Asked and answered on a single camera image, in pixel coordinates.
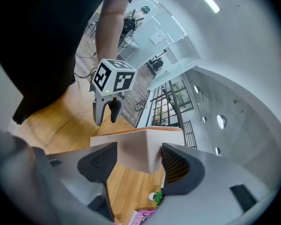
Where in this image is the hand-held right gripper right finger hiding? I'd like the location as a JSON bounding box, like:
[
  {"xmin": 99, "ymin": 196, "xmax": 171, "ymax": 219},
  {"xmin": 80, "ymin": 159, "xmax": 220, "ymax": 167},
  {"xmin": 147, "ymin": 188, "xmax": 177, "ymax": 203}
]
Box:
[{"xmin": 152, "ymin": 142, "xmax": 279, "ymax": 225}]

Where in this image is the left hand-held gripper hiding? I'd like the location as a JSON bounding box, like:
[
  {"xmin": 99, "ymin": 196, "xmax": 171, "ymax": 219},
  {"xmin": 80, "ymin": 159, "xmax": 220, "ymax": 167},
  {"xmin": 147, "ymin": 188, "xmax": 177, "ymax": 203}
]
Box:
[{"xmin": 91, "ymin": 58, "xmax": 138, "ymax": 127}]

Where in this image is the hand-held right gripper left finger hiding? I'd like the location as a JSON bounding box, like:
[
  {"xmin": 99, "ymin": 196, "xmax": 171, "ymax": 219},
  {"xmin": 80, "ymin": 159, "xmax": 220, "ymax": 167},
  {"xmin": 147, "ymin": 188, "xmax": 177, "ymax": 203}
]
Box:
[{"xmin": 46, "ymin": 141, "xmax": 119, "ymax": 222}]

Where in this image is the person's left forearm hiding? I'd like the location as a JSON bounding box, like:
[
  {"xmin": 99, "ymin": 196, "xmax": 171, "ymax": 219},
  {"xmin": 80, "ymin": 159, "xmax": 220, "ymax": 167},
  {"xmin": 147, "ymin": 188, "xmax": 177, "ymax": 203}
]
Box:
[{"xmin": 95, "ymin": 0, "xmax": 129, "ymax": 64}]

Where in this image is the small potted plant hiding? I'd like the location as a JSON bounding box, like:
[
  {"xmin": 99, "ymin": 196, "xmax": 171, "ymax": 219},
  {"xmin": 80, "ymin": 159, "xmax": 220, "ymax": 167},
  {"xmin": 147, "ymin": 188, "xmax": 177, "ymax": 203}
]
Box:
[{"xmin": 148, "ymin": 190, "xmax": 164, "ymax": 207}]

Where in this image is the pink book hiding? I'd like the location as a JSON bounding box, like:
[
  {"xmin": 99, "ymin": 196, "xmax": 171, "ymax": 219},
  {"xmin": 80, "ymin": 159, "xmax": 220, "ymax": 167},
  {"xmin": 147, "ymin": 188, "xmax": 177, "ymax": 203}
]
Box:
[{"xmin": 127, "ymin": 209, "xmax": 156, "ymax": 225}]

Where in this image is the black office chair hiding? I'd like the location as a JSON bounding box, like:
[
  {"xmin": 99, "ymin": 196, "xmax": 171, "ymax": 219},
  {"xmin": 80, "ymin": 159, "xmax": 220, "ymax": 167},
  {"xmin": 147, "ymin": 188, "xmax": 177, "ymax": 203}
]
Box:
[{"xmin": 148, "ymin": 57, "xmax": 164, "ymax": 71}]

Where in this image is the person's black clothing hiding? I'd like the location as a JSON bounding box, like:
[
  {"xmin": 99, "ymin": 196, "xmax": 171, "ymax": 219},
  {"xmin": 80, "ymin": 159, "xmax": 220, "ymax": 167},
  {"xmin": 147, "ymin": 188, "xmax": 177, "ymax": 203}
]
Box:
[{"xmin": 0, "ymin": 0, "xmax": 145, "ymax": 125}]

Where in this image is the wire waste basket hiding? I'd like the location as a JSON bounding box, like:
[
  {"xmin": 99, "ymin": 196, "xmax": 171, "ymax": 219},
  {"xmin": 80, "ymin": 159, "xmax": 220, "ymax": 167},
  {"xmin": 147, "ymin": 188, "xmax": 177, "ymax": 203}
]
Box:
[{"xmin": 134, "ymin": 101, "xmax": 148, "ymax": 112}]

